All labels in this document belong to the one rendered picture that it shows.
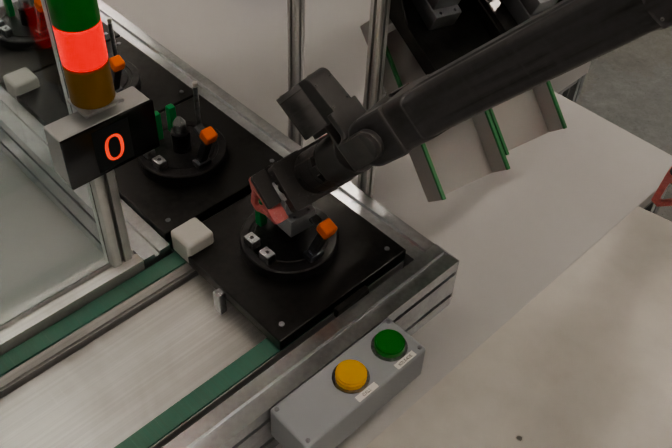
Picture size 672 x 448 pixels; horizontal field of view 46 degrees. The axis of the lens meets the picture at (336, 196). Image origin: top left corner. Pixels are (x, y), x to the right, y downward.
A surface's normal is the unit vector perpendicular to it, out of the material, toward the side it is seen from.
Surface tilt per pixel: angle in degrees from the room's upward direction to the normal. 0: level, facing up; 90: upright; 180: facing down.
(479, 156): 45
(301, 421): 0
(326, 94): 35
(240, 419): 0
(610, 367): 0
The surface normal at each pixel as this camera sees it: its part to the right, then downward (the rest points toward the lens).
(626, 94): 0.04, -0.72
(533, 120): 0.42, -0.09
